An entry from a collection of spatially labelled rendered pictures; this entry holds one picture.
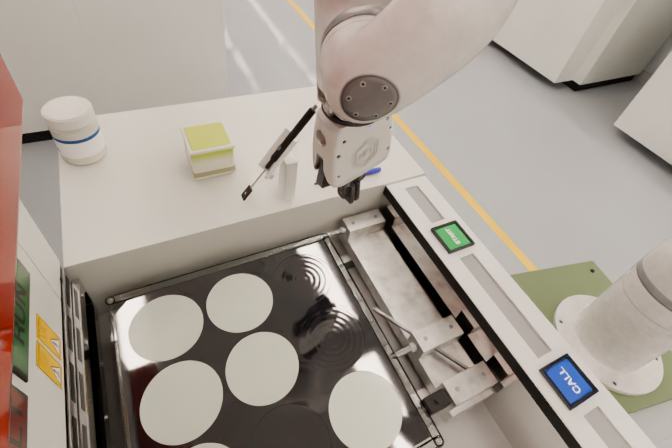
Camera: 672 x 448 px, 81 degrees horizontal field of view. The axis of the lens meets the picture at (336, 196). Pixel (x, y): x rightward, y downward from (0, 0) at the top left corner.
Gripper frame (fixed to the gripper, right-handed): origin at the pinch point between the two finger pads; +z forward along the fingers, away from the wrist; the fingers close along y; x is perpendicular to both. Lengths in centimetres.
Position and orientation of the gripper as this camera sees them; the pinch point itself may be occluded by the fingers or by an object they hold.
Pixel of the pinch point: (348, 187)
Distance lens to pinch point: 57.4
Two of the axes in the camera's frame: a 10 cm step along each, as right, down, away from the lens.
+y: 7.8, -4.8, 3.9
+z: -0.1, 6.2, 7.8
